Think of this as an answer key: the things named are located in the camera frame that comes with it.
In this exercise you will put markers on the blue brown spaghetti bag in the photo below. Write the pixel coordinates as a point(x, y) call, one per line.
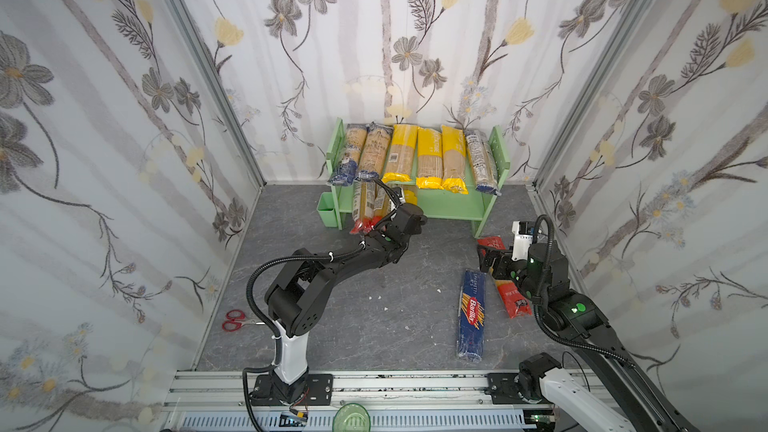
point(374, 153)

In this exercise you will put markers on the small green plastic cup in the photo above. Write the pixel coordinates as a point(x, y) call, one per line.
point(326, 210)

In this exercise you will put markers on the green round lens cap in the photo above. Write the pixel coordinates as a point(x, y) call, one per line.
point(352, 417)

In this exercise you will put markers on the yellow striped spaghetti bag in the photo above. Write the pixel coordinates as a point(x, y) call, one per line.
point(410, 194)

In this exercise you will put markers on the red handled scissors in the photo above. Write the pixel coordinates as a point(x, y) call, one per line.
point(236, 319)

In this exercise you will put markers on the blue Barilla spaghetti box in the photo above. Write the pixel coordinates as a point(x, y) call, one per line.
point(471, 316)

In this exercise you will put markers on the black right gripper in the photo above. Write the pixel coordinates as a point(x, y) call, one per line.
point(496, 259)

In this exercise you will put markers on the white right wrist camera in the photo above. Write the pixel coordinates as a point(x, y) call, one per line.
point(524, 233)

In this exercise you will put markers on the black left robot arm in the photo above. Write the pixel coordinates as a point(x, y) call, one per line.
point(290, 294)

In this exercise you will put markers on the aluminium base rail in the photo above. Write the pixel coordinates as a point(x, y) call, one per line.
point(457, 400)

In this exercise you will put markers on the red spaghetti bag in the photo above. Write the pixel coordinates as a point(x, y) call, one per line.
point(515, 303)
point(381, 206)

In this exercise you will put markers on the clear blue-end spaghetti bag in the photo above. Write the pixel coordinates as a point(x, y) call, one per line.
point(482, 162)

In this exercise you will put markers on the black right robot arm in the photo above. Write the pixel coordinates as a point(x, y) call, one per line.
point(577, 323)

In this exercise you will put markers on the blue clear spaghetti bag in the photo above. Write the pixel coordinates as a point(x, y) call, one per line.
point(346, 168)

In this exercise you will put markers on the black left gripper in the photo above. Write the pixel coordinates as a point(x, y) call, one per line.
point(381, 234)

